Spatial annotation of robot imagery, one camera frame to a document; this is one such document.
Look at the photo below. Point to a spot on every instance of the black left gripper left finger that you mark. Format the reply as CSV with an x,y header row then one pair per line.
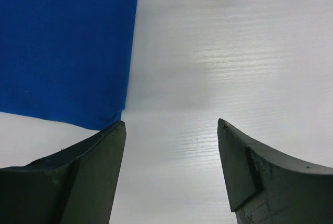
x,y
74,185

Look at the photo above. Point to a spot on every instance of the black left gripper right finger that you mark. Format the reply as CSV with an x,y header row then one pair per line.
x,y
265,185

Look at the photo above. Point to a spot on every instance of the royal blue printed t-shirt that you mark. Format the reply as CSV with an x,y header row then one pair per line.
x,y
66,60

